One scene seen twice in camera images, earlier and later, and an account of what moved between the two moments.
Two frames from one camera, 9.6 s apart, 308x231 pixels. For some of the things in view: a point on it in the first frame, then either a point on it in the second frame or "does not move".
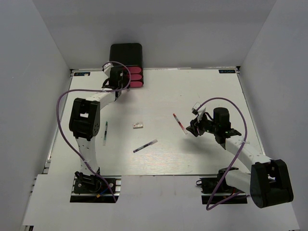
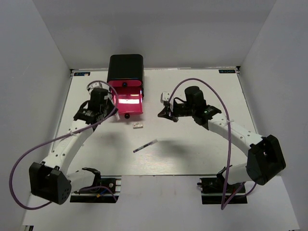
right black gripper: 195,122 to 164,113
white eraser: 138,125 does not move
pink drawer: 135,76 to 129,96
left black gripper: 126,81 to 114,112
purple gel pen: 146,146 does not move
